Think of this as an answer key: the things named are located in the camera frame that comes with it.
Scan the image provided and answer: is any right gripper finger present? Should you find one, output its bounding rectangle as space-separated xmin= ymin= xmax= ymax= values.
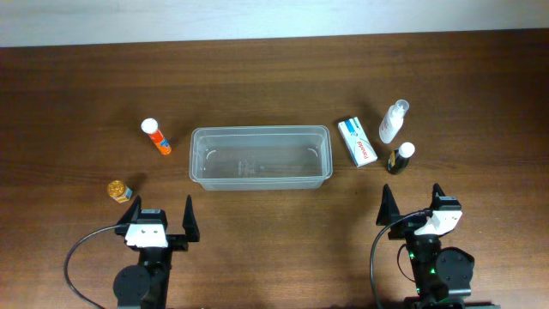
xmin=376 ymin=184 xmax=401 ymax=227
xmin=430 ymin=183 xmax=446 ymax=210

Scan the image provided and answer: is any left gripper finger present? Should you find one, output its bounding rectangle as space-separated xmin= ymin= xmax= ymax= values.
xmin=182 ymin=195 xmax=200 ymax=237
xmin=117 ymin=196 xmax=142 ymax=225

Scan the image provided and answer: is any small jar gold lid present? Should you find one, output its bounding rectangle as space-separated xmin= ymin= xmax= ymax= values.
xmin=106 ymin=180 xmax=132 ymax=203

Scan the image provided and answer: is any dark bottle white cap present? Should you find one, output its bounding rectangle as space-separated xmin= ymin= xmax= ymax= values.
xmin=387 ymin=142 xmax=415 ymax=174

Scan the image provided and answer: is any white Panadol box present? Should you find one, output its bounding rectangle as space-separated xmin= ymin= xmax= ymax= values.
xmin=338 ymin=117 xmax=377 ymax=167

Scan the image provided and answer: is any white spray bottle clear cap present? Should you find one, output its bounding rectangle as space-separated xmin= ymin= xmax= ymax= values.
xmin=378 ymin=100 xmax=409 ymax=144

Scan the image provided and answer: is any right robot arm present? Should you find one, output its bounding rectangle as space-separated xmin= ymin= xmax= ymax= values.
xmin=372 ymin=184 xmax=474 ymax=308

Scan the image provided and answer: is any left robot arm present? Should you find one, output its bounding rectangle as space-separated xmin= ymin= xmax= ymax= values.
xmin=113 ymin=197 xmax=200 ymax=309

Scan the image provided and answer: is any clear plastic container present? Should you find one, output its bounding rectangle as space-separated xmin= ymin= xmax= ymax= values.
xmin=189 ymin=125 xmax=333 ymax=191

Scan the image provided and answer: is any orange tablet tube white cap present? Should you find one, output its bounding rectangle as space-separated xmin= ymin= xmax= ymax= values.
xmin=141 ymin=118 xmax=172 ymax=155

